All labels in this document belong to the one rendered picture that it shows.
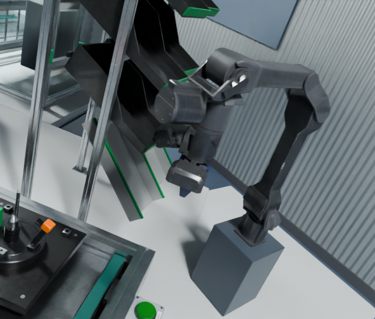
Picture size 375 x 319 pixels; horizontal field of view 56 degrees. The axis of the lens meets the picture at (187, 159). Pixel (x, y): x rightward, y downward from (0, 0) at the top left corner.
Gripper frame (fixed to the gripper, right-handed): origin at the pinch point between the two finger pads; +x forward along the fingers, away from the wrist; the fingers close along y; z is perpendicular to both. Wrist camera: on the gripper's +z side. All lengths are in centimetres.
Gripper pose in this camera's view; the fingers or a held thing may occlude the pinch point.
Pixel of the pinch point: (187, 181)
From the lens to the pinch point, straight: 66.8
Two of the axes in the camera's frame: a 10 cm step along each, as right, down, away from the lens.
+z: -9.3, -3.7, 0.7
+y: -2.2, 3.9, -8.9
